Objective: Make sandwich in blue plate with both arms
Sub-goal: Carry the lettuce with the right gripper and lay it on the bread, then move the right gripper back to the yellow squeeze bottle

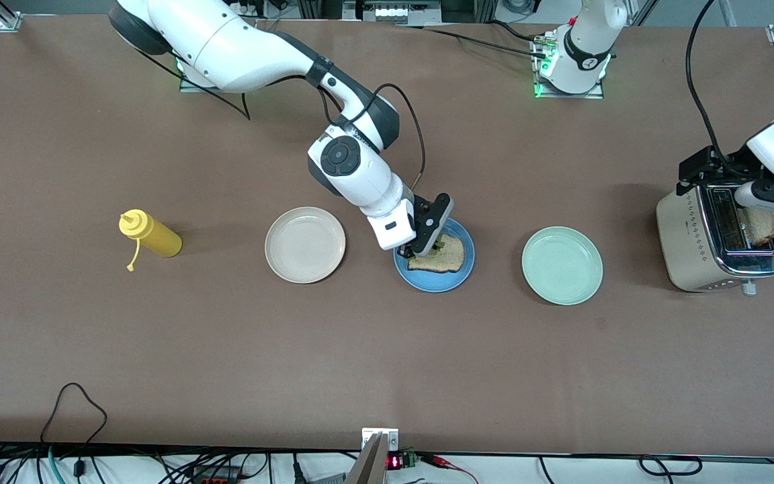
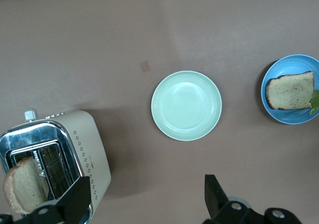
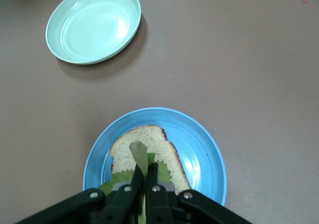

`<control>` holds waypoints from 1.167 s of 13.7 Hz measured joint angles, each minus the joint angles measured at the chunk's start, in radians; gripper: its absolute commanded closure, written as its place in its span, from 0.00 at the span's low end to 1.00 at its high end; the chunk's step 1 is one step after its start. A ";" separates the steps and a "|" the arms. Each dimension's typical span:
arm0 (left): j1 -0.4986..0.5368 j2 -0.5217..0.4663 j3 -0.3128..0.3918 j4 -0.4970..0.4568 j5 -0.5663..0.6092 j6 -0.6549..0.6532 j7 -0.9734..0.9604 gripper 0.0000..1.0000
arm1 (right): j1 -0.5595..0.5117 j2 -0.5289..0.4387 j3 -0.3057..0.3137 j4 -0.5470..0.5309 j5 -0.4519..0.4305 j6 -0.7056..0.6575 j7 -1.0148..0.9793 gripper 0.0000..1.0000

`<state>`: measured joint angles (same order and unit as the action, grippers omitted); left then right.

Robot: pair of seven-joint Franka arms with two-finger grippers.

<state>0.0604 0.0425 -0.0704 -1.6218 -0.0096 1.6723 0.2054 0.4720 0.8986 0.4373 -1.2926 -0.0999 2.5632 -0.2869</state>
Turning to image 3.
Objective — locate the green lettuce leaf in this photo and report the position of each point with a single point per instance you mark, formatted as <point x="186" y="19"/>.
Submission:
<point x="139" y="154"/>

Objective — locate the blue plate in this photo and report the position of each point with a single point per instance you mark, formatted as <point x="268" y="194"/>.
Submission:
<point x="199" y="146"/>

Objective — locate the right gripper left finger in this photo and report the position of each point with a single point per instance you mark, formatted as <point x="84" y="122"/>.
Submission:
<point x="124" y="204"/>

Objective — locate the pale green plate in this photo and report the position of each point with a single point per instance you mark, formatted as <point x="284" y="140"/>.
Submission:
<point x="93" y="25"/>

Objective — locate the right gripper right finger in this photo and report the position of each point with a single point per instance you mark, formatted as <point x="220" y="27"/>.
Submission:
<point x="159" y="204"/>

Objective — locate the toasted bread slice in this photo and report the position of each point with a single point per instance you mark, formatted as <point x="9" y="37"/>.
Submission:
<point x="139" y="139"/>

